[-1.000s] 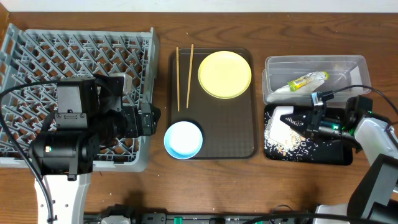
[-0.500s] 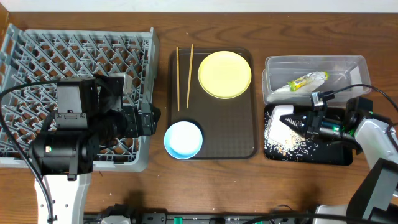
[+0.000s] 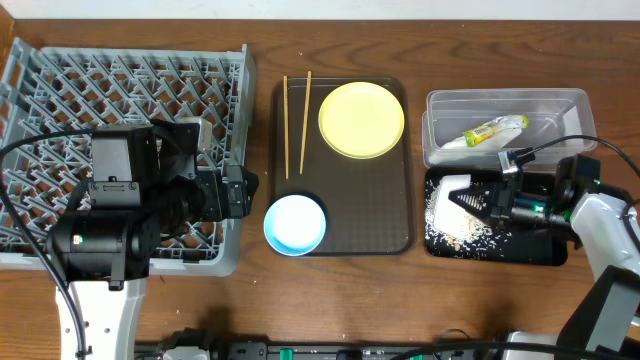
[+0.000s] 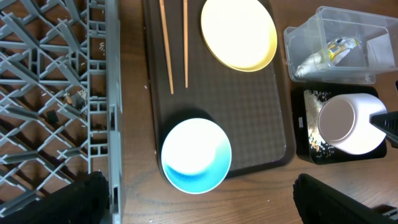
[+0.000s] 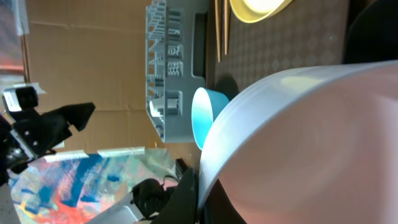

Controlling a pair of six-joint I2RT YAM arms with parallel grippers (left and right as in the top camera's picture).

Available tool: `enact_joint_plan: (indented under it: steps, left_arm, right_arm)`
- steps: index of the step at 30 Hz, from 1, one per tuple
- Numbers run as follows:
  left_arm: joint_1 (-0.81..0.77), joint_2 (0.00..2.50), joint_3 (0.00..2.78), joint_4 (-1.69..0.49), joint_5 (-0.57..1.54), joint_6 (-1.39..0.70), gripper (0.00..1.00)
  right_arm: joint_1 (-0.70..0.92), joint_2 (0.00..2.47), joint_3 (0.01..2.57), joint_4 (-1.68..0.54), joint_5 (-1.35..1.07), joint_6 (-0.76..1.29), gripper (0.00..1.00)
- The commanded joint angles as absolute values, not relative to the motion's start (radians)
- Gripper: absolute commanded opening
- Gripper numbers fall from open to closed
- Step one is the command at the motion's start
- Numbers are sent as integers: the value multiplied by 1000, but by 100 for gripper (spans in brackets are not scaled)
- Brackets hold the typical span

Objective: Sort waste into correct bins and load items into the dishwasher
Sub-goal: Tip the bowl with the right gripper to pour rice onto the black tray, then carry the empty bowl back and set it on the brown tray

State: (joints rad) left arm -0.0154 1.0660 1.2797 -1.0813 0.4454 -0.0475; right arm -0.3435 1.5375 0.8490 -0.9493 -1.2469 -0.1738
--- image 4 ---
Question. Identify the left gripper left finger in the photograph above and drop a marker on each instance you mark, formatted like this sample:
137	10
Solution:
84	201

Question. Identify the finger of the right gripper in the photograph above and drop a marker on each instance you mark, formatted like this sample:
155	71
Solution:
387	123

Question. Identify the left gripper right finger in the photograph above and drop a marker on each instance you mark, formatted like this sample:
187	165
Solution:
317	202

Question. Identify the white bowl with food scraps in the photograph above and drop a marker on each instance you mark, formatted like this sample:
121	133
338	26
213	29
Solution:
344	122

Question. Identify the white napkin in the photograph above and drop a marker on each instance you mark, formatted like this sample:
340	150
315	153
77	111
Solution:
314	63

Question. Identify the wooden chopstick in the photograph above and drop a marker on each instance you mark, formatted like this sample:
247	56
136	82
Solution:
166	45
185	40

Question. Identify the black waste tray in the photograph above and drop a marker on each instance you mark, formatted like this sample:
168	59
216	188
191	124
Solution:
300	123

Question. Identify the clear plastic waste bin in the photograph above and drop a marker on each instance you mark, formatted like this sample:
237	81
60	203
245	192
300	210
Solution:
376	53

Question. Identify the grey plastic dishwasher rack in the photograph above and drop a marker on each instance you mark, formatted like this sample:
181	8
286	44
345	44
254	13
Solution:
61	103

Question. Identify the spilled rice food scraps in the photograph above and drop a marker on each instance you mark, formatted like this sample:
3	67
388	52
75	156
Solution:
314	102

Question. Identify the dark brown serving tray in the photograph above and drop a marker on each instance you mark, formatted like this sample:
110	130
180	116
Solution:
251	107

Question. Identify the light blue bowl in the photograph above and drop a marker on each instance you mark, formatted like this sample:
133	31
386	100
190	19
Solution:
196	156

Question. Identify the yellow round plate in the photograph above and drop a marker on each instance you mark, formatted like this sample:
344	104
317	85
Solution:
241	34

